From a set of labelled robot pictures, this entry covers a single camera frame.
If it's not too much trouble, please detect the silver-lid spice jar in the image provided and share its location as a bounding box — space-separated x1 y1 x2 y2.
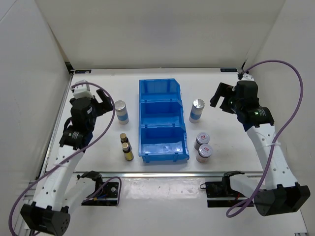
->
115 100 129 125
189 99 205 123

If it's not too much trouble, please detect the red-lid spice jar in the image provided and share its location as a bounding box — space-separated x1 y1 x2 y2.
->
196 144 213 163
194 132 210 150

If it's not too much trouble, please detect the small amber bottle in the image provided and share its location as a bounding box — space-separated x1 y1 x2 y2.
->
120 133 132 149
122 143 134 161

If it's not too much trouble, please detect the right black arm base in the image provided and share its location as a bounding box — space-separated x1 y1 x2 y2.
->
199 171 257 207

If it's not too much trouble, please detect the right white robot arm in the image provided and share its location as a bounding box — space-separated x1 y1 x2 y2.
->
210 80 311 218

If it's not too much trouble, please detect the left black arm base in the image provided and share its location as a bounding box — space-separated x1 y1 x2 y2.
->
76 171 122 207

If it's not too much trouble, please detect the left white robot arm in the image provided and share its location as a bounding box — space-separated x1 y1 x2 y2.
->
20 88 115 236

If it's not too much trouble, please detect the blue three-compartment plastic bin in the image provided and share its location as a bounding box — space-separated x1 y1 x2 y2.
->
138 78 189 163

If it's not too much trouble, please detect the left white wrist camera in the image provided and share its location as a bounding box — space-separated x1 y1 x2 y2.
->
71 80 93 99

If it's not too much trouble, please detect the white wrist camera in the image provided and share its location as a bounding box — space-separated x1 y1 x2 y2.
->
71 80 93 99
238 73 254 81

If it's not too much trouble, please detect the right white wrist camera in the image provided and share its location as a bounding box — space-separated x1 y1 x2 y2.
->
238 73 254 81

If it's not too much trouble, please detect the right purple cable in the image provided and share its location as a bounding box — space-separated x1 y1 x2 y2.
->
225 59 304 218

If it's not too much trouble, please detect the purple cable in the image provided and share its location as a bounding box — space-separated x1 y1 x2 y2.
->
8 83 116 236
225 59 304 218

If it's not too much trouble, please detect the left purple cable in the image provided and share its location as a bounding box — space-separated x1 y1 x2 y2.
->
8 83 116 236

